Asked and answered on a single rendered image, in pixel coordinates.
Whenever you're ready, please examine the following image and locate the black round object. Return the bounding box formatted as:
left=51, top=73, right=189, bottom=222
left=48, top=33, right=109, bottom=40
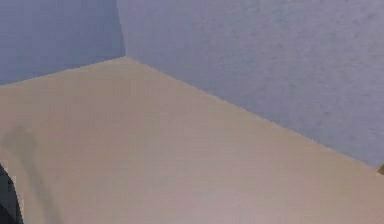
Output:
left=0, top=162, right=25, bottom=224

